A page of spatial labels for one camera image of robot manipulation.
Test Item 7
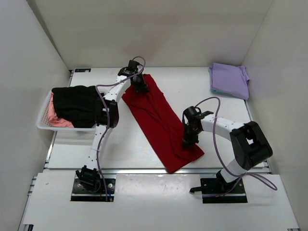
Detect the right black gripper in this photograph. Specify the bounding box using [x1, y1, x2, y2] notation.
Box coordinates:
[182, 124, 202, 149]

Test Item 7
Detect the red t shirt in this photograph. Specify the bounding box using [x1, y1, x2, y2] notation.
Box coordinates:
[122, 74, 204, 173]

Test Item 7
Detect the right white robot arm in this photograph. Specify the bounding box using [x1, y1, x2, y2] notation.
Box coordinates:
[182, 106, 273, 197]

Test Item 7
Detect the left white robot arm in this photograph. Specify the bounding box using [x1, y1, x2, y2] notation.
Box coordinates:
[76, 56, 149, 193]

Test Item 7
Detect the folded teal cloth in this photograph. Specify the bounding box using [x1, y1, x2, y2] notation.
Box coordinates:
[210, 88, 232, 97]

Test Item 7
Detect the black t shirt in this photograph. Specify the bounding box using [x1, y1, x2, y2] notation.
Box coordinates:
[51, 86, 103, 128]

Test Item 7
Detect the small label sticker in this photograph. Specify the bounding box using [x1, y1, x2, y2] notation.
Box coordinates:
[74, 68, 91, 73]

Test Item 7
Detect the folded lavender t shirt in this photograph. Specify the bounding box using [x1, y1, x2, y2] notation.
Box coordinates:
[209, 63, 250, 100]

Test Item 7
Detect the pink t shirt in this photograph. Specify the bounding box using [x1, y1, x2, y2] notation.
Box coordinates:
[48, 98, 74, 128]

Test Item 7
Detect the white plastic laundry basket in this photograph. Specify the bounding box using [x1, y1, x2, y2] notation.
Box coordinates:
[36, 91, 95, 132]

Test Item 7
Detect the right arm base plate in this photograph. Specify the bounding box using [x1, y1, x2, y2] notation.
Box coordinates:
[200, 178, 248, 204]

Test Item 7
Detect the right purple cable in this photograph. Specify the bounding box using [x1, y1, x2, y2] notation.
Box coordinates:
[194, 97, 279, 199]

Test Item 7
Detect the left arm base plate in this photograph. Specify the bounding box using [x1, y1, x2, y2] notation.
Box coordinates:
[70, 176, 116, 202]

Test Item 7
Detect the aluminium rail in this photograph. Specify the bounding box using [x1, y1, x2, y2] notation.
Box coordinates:
[43, 167, 270, 175]

